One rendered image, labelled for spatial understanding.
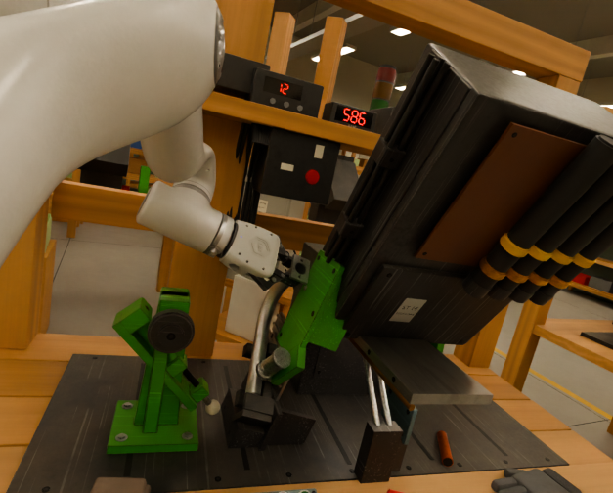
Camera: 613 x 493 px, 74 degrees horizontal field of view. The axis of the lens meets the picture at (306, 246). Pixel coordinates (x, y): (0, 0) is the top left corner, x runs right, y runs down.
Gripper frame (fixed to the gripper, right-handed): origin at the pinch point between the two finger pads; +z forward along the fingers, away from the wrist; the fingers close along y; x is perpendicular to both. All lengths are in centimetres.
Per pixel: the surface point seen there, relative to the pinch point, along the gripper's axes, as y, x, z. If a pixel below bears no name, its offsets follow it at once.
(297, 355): -17.9, -2.7, 2.7
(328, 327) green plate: -11.7, -5.5, 6.7
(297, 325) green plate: -11.2, -0.6, 3.0
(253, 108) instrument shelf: 27.9, -8.3, -20.6
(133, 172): 422, 545, -38
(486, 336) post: 19, 11, 85
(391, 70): 58, -20, 8
